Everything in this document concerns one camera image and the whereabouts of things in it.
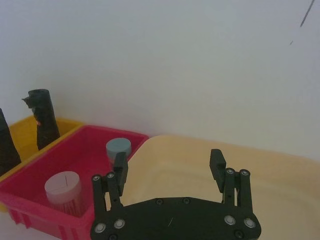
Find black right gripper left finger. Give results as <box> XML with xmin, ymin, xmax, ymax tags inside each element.
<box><xmin>91</xmin><ymin>151</ymin><xmax>129</xmax><ymax>222</ymax></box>

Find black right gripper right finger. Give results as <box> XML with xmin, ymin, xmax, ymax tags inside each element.
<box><xmin>209</xmin><ymin>148</ymin><xmax>255</xmax><ymax>218</ymax></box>

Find grey-blue cylinder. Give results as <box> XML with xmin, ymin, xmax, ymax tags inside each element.
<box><xmin>105</xmin><ymin>137</ymin><xmax>133</xmax><ymax>166</ymax></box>

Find red plastic bin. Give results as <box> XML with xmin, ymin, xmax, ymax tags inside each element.
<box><xmin>0</xmin><ymin>124</ymin><xmax>150</xmax><ymax>240</ymax></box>

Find pale lilac cylinder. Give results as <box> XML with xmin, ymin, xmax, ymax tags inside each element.
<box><xmin>44</xmin><ymin>170</ymin><xmax>87</xmax><ymax>218</ymax></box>

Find yellow plastic bin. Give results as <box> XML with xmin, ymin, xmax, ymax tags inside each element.
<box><xmin>0</xmin><ymin>116</ymin><xmax>85</xmax><ymax>214</ymax></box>

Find black tapered post torn top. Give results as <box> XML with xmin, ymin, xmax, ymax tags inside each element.
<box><xmin>21</xmin><ymin>88</ymin><xmax>62</xmax><ymax>152</ymax></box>

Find black tapered post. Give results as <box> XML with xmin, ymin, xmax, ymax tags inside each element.
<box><xmin>0</xmin><ymin>107</ymin><xmax>22</xmax><ymax>177</ymax></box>

